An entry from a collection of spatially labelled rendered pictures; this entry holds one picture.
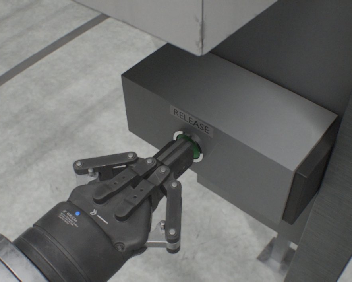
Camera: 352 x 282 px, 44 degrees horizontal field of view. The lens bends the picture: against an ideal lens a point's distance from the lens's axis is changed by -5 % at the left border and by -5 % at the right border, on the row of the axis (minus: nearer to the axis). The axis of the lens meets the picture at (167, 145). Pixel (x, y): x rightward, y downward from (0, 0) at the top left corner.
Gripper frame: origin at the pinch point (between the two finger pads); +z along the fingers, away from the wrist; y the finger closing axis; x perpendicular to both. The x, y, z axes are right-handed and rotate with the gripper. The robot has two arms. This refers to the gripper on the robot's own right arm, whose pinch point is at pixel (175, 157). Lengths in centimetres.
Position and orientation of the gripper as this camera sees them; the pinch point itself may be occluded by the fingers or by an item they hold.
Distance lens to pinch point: 42.3
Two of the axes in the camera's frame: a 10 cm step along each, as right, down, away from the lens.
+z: 6.6, -5.7, 4.9
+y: -7.5, -4.6, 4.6
